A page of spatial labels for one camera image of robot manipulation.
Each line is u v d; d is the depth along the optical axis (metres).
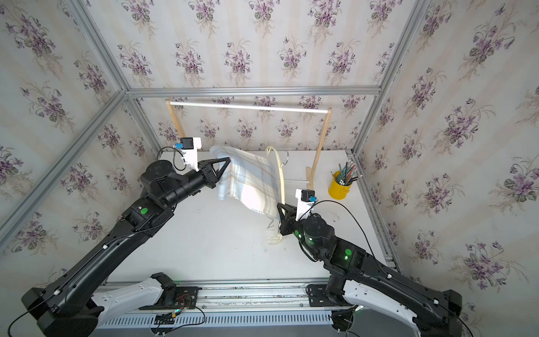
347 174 0.96
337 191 0.95
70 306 0.37
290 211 0.59
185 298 0.72
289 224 0.58
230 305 0.73
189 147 0.53
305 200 0.56
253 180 0.65
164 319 0.71
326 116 1.08
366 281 0.45
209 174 0.53
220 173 0.59
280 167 0.68
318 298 0.73
